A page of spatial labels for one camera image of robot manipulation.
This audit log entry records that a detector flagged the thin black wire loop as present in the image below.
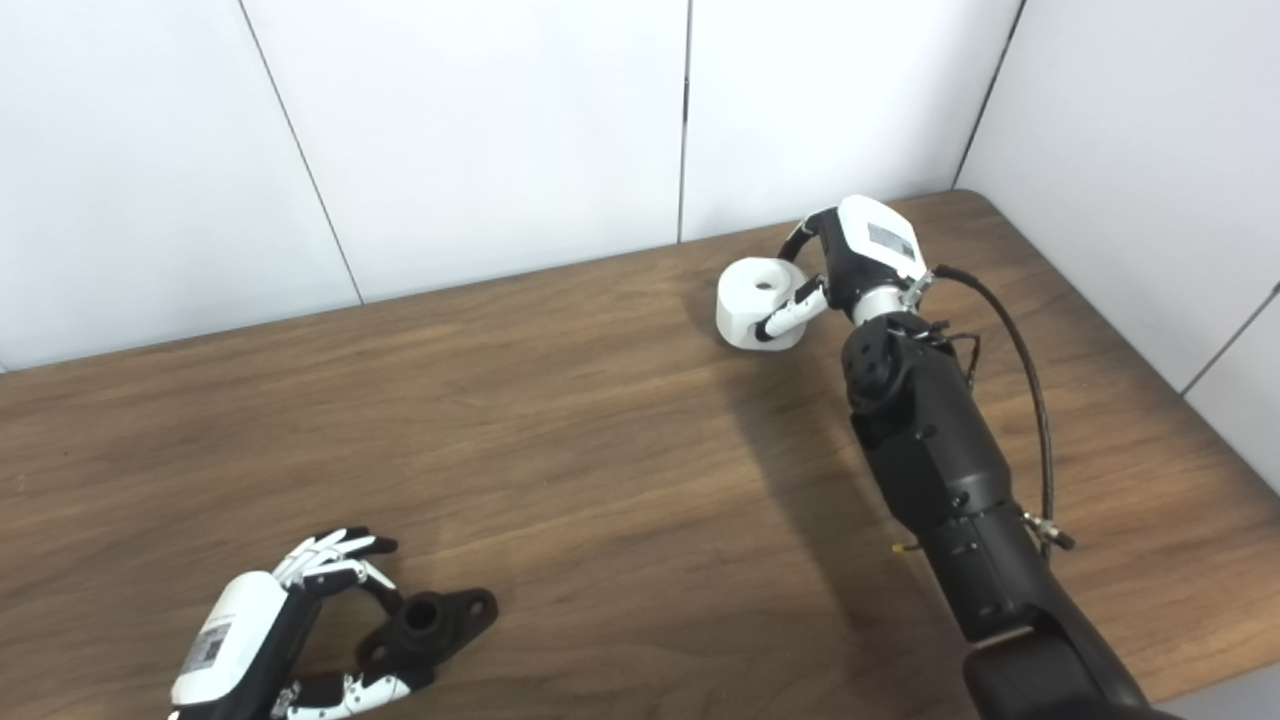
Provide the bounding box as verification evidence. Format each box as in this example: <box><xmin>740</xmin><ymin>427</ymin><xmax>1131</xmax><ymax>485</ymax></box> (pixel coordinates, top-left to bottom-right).
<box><xmin>930</xmin><ymin>318</ymin><xmax>983</xmax><ymax>393</ymax></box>

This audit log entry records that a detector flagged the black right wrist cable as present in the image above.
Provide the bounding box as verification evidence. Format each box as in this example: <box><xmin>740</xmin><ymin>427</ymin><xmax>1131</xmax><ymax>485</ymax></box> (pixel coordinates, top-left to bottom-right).
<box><xmin>905</xmin><ymin>264</ymin><xmax>1077</xmax><ymax>553</ymax></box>

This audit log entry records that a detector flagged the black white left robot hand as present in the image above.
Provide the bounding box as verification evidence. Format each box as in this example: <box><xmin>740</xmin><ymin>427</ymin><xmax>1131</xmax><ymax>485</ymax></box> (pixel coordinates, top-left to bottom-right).
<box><xmin>168</xmin><ymin>528</ymin><xmax>436</xmax><ymax>720</ymax></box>

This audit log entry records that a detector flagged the round white cylindrical piece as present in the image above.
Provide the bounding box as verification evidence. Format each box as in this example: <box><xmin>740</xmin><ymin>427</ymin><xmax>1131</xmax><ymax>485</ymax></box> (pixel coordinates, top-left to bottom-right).
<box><xmin>716</xmin><ymin>257</ymin><xmax>816</xmax><ymax>352</ymax></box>

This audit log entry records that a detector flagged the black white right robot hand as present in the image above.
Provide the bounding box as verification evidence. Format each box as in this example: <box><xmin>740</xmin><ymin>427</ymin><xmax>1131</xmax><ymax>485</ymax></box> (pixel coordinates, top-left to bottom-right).
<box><xmin>755</xmin><ymin>195</ymin><xmax>933</xmax><ymax>343</ymax></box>

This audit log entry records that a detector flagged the black flanged holder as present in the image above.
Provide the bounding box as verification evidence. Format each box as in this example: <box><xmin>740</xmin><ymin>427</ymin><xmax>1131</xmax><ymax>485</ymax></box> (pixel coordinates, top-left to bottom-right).
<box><xmin>358</xmin><ymin>587</ymin><xmax>499</xmax><ymax>691</ymax></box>

